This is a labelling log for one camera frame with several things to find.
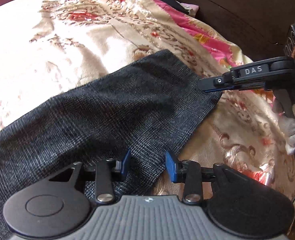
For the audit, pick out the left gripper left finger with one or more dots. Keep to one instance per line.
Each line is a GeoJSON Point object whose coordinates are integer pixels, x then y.
{"type": "Point", "coordinates": [114, 170]}

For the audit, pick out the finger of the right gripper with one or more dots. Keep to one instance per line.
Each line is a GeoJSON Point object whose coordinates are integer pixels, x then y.
{"type": "Point", "coordinates": [250, 76]}

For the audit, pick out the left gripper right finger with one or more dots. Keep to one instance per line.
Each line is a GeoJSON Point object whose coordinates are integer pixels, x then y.
{"type": "Point", "coordinates": [178, 170]}

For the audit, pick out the black pants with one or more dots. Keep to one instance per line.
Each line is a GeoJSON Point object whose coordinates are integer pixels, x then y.
{"type": "Point", "coordinates": [149, 107]}

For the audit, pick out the right hand white glove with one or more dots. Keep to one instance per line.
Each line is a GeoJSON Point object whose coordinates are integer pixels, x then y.
{"type": "Point", "coordinates": [286, 125]}

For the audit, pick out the dark wooden headboard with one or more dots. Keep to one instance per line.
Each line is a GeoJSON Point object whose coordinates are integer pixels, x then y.
{"type": "Point", "coordinates": [258, 27]}

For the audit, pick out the floral satin bedspread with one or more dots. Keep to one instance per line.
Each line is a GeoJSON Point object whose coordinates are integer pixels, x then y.
{"type": "Point", "coordinates": [48, 47]}

